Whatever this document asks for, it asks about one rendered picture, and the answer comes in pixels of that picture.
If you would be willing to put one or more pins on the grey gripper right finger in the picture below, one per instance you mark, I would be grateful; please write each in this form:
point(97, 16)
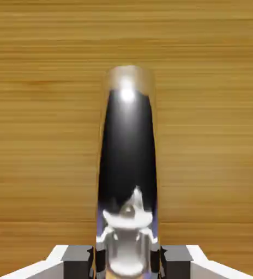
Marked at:
point(178, 261)

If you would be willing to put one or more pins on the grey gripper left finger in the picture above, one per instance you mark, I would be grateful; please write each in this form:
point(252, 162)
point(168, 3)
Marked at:
point(74, 261)

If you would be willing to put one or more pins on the light wood cabinet door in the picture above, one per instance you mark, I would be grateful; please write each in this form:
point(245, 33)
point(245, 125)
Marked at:
point(41, 130)

